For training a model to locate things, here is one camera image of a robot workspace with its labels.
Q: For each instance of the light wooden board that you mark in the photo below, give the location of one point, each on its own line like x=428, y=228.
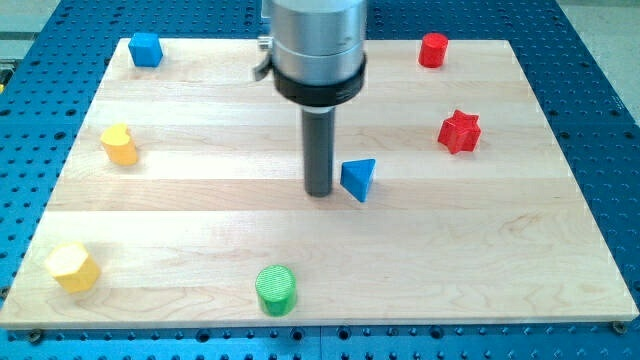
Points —
x=502, y=234

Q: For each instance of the red star block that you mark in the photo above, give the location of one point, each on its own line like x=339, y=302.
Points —
x=460, y=132

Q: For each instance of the red cylinder block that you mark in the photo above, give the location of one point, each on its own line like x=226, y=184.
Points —
x=433, y=50

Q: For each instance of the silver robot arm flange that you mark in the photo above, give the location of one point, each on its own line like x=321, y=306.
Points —
x=314, y=50

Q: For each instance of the blue cube block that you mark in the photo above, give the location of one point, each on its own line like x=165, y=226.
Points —
x=145, y=49

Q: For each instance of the blue triangle block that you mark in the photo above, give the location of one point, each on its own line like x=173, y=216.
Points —
x=357, y=177

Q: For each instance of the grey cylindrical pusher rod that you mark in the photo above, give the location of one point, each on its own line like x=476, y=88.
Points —
x=318, y=149

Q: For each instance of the yellow hexagon block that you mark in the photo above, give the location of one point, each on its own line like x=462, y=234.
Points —
x=73, y=267

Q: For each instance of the green cylinder block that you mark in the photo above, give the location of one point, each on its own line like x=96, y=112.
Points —
x=276, y=289

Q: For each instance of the yellow heart block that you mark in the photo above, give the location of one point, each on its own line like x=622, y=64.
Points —
x=119, y=145

